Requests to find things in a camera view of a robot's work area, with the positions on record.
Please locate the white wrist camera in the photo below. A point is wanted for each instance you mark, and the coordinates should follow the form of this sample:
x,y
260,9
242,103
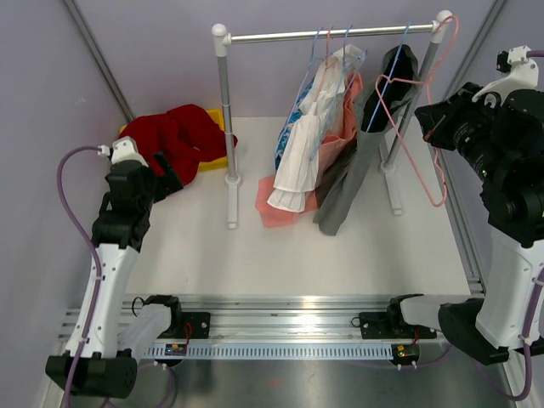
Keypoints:
x,y
521,72
123,149

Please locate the yellow plastic bin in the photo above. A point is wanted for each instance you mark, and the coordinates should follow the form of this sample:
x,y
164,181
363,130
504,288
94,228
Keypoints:
x,y
214,142

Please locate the blue hanger floral skirt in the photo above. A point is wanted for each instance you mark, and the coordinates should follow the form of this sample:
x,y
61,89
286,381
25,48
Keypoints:
x,y
311,63

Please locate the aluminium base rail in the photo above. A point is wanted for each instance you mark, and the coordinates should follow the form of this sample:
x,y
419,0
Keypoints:
x,y
283,319

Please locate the white slotted cable duct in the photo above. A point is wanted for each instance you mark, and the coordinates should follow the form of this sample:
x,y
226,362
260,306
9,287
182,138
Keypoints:
x,y
270,351

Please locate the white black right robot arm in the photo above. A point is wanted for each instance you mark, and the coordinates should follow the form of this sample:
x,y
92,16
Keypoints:
x,y
501,138

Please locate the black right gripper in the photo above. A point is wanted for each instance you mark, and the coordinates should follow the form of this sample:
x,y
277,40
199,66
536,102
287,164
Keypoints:
x,y
439,120

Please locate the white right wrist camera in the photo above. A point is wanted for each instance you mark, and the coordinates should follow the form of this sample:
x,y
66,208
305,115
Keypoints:
x,y
521,72

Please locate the salmon pink skirt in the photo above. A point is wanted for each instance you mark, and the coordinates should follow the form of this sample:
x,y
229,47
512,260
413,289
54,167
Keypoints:
x,y
330,148

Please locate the blue hanger salmon skirt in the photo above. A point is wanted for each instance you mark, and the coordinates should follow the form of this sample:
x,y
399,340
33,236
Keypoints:
x,y
324,114

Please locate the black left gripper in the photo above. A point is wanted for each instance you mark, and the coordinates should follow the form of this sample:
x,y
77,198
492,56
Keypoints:
x,y
166,184

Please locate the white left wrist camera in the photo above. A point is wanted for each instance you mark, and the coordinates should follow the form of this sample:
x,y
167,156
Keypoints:
x,y
123,149

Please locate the white pleated skirt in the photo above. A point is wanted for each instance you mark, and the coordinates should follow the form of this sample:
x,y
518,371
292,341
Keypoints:
x,y
297,175

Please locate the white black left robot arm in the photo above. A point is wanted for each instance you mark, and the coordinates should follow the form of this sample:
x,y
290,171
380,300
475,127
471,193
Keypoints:
x,y
100,360

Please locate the red cloth garment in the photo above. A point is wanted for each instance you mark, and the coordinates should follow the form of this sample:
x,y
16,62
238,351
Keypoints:
x,y
178,142

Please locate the blue wire hanger grey skirt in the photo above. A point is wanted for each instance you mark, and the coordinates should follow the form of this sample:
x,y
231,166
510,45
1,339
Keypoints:
x,y
401,63

